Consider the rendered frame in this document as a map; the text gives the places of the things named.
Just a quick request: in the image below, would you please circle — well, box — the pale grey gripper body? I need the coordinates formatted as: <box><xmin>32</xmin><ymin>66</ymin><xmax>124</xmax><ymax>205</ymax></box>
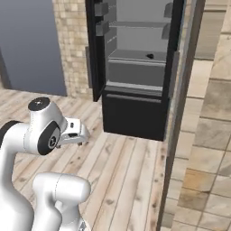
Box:
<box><xmin>59</xmin><ymin>126</ymin><xmax>91</xmax><ymax>148</ymax></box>

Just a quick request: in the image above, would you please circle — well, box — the black fridge freezer drawer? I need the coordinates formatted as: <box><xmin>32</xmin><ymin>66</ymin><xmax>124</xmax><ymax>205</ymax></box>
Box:
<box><xmin>101</xmin><ymin>92</ymin><xmax>170</xmax><ymax>143</ymax></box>

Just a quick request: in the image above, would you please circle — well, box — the black fridge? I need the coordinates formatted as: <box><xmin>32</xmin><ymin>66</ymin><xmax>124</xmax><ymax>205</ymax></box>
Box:
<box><xmin>85</xmin><ymin>0</ymin><xmax>185</xmax><ymax>143</ymax></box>

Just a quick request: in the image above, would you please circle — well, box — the black fridge door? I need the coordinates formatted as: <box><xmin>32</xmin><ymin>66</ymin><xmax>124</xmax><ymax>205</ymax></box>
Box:
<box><xmin>85</xmin><ymin>0</ymin><xmax>119</xmax><ymax>103</ymax></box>

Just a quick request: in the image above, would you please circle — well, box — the grey fridge crisper drawer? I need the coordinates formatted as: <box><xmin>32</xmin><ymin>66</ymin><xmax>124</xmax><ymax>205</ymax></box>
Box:
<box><xmin>106</xmin><ymin>58</ymin><xmax>167</xmax><ymax>88</ymax></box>

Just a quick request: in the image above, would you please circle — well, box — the grey fridge shelf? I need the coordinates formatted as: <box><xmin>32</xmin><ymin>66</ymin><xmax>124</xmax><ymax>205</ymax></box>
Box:
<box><xmin>108</xmin><ymin>20</ymin><xmax>170</xmax><ymax>30</ymax></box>

